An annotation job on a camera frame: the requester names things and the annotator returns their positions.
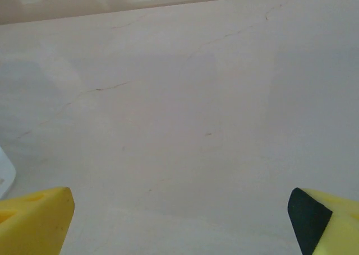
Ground lavender t-shirt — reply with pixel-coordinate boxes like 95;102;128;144
0;145;16;200

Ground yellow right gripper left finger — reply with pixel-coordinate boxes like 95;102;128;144
0;186;75;255

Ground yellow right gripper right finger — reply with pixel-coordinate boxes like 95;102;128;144
287;187;359;255

